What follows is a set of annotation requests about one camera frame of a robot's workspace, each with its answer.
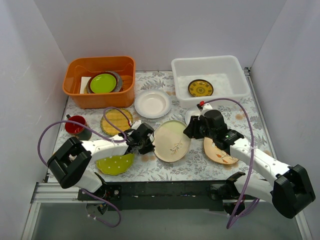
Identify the lime green round plate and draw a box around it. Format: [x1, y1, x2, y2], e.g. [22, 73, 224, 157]
[89, 73, 117, 94]

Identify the white deep plate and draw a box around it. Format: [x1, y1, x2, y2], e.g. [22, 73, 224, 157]
[134, 89, 172, 119]
[184, 106, 201, 126]

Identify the white deep plate left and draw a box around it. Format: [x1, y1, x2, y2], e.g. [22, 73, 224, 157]
[134, 89, 172, 119]

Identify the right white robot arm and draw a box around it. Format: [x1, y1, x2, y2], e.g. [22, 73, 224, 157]
[183, 109, 316, 219]

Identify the round bamboo mat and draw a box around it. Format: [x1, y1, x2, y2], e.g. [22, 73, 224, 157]
[100, 108, 134, 136]

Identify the green dotted scalloped plate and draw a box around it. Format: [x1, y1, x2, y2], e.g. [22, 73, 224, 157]
[95, 153, 135, 176]

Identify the white card in bin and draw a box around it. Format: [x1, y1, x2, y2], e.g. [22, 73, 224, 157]
[79, 76, 91, 94]

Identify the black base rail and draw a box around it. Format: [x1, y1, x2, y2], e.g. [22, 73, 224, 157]
[94, 180, 241, 211]

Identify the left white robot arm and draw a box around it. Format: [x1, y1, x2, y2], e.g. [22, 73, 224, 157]
[47, 120, 155, 200]

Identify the white deep plate right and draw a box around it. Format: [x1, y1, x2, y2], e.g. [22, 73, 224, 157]
[184, 106, 201, 126]

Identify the cream plate with bird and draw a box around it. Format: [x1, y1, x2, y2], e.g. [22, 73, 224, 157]
[203, 137, 239, 165]

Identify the yellow black patterned plate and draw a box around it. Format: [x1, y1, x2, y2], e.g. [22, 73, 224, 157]
[187, 79, 214, 97]

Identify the white plastic bin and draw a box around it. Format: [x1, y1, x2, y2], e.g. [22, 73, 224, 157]
[171, 55, 251, 109]

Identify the cream plate with twig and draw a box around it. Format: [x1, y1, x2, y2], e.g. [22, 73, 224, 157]
[153, 120, 191, 163]

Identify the floral table cloth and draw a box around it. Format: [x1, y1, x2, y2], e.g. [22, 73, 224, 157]
[47, 70, 280, 183]

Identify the stack of dark plates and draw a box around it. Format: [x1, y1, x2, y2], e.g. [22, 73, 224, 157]
[87, 71, 123, 94]

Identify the black mug red inside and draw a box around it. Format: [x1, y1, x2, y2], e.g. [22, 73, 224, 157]
[64, 114, 92, 141]

